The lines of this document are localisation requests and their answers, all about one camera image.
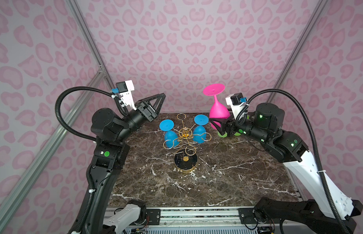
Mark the green wine glass front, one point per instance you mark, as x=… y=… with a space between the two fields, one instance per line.
x=237 y=133

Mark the pink wine glass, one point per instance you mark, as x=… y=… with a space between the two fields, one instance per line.
x=218 y=110

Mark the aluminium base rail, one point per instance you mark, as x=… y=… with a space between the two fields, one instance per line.
x=211 y=220

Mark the right aluminium frame post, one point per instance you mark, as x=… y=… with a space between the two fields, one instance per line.
x=317 y=13

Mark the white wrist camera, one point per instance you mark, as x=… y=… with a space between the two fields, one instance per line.
x=236 y=102
x=122 y=95

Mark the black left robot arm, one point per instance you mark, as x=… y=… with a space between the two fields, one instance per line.
x=107 y=163

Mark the left aluminium frame beam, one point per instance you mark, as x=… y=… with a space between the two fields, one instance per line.
x=14 y=200

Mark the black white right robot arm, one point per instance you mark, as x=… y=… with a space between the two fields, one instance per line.
x=329 y=211

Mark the blue wine glass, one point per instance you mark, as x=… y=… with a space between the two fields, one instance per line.
x=199 y=132
x=171 y=138

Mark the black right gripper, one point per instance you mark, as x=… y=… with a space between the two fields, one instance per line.
x=225 y=122

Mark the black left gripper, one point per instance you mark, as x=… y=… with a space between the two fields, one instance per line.
x=143 y=107

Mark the gold wire wine glass rack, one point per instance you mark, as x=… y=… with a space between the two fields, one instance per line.
x=185 y=155

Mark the green wine glass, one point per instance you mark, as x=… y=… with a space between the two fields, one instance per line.
x=237 y=133
x=225 y=134

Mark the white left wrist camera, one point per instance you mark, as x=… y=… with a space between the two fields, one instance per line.
x=122 y=95

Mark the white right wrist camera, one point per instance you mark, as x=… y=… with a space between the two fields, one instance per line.
x=236 y=102

